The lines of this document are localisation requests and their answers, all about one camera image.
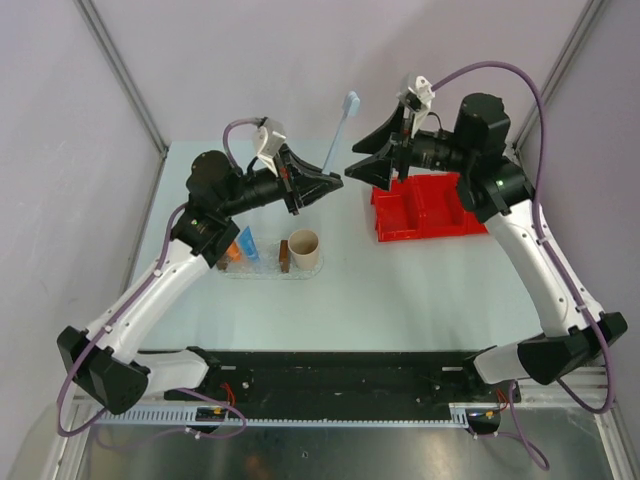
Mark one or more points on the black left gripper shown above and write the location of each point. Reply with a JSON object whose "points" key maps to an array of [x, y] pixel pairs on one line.
{"points": [[294, 185]]}

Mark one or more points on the blue toothpaste tube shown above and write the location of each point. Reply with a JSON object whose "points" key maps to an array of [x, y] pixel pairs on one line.
{"points": [[247, 244]]}

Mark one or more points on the beige cup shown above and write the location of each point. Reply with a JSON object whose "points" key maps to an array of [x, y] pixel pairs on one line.
{"points": [[304, 248]]}

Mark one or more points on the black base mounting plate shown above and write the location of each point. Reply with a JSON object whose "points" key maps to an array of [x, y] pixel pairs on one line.
{"points": [[349, 385]]}

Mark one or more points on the aluminium frame post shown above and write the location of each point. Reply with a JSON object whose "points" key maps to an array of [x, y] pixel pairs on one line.
{"points": [[585, 24], [114, 60]]}

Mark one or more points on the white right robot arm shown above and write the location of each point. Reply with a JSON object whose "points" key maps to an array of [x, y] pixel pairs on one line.
{"points": [[500, 196]]}

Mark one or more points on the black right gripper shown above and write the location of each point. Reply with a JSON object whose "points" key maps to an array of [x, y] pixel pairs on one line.
{"points": [[379, 170]]}

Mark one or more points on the white toothbrush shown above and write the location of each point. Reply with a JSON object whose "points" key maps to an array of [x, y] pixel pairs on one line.
{"points": [[350, 108]]}

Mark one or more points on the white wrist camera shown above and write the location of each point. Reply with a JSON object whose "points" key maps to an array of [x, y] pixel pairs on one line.
{"points": [[269, 137], [416, 96]]}

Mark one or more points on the orange toothpaste tube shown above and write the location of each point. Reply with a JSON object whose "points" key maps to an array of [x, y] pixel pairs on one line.
{"points": [[234, 253]]}

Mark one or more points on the red plastic organizer bin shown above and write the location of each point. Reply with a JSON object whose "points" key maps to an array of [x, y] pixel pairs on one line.
{"points": [[423, 206]]}

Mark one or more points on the left aluminium frame post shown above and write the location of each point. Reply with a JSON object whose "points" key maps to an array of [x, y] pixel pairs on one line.
{"points": [[114, 60]]}

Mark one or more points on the white slotted cable duct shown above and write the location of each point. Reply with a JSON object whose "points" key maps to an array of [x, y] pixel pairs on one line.
{"points": [[195, 415]]}

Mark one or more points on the clear acrylic toothbrush stand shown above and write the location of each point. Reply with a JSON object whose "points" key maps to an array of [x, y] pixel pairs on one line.
{"points": [[269, 263]]}

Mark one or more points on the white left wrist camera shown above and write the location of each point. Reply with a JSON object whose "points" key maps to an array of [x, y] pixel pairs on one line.
{"points": [[269, 137]]}

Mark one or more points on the right aluminium frame post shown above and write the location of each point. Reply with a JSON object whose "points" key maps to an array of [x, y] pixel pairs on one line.
{"points": [[585, 24]]}

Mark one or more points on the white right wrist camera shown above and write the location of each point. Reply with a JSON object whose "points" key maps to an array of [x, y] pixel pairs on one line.
{"points": [[416, 96]]}

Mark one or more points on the clear oval glass tray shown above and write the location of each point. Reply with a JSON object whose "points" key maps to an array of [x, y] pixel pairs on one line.
{"points": [[289, 269]]}

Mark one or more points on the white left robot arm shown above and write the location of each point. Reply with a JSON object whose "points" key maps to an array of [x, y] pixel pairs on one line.
{"points": [[104, 358]]}

